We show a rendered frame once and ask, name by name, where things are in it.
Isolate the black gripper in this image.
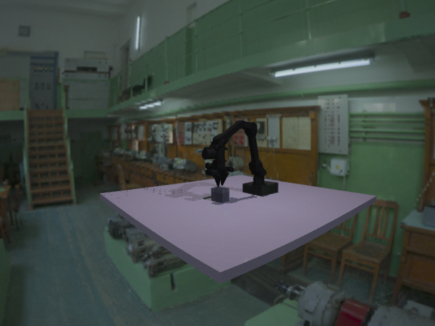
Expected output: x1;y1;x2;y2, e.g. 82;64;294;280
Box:
205;158;234;187

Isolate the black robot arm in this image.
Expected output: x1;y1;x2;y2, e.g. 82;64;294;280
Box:
202;120;267;186

